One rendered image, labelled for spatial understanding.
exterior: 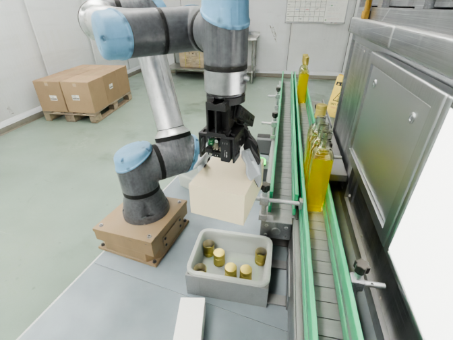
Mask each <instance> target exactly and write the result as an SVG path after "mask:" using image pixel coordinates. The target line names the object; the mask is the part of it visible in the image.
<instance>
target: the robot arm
mask: <svg viewBox="0 0 453 340"><path fill-rule="evenodd" d="M78 22H79V25H80V28H81V29H82V31H83V32H84V33H85V34H86V35H87V36H88V37H90V38H91V39H92V40H95V41H96V45H97V47H98V50H99V51H100V54H101V56H102V57H103V58H104V59H106V60H122V61H125V60H128V59H131V58H138V59H139V62H140V67H141V70H142V75H143V77H144V82H145V85H146V90H147V93H148V97H149V100H150V105H151V108H152V112H153V115H154V120H155V123H156V127H157V130H158V132H157V134H156V136H155V138H154V139H155V141H156V144H153V145H151V143H149V142H148V141H141V142H140V141H137V142H132V143H130V144H127V145H125V146H123V147H122V148H120V149H119V150H118V151H117V152H116V153H115V155H114V163H115V171H116V172H117V175H118V178H119V183H120V185H121V189H122V192H123V210H122V212H123V217H124V219H125V221H126V222H128V223H129V224H132V225H147V224H151V223H154V222H156V221H158V220H160V219H161V218H163V217H164V216H165V215H166V214H167V213H168V211H169V208H170V206H169V201H168V199H167V197H166V196H165V194H164V192H163V191H162V190H161V188H160V184H159V181H160V180H163V179H166V178H170V177H173V176H176V175H179V174H182V173H188V172H189V171H191V170H194V169H197V168H198V173H199V172H200V171H201V170H202V168H204V167H205V166H206V164H207V163H208V161H209V160H210V157H212V156H213V157H217V158H220V160H221V161H223V162H227V163H230V161H231V160H233V163H234V164H235V162H236V160H237V159H238V158H239V156H240V148H241V147H242V145H243V148H244V150H242V151H241V158H242V159H243V161H244V162H245V165H246V176H247V178H248V179H249V180H250V181H251V180H253V179H254V182H255V183H256V185H257V187H260V185H261V182H262V167H261V158H260V150H259V146H258V143H257V142H256V140H255V138H254V137H253V136H252V135H251V133H250V131H249V130H248V129H249V128H248V127H247V126H250V127H253V122H254V119H255V116H254V115H253V114H251V113H250V112H249V111H248V110H247V109H246V108H244V107H243V106H242V105H240V104H242V103H244V102H245V91H246V90H247V82H248V81H249V80H250V77H249V76H247V58H248V40H249V25H250V18H249V0H202V6H199V5H185V6H180V7H167V6H166V5H165V3H164V1H163V0H87V1H85V2H83V3H82V4H81V6H80V8H79V10H78ZM191 51H200V52H203V53H204V87H205V91H206V100H207V101H206V126H205V127H204V128H203V129H202V130H201V131H200V132H198V135H199V141H198V138H197V136H196V135H194V134H191V132H190V130H189V129H188V128H186V127H185V126H184V124H183V119H182V116H181V111H180V108H179V103H178V100H177V94H176V91H175V86H174V83H173V78H172V75H171V70H170V67H169V62H168V58H167V54H173V53H184V52H191ZM201 139H202V141H201Z"/></svg>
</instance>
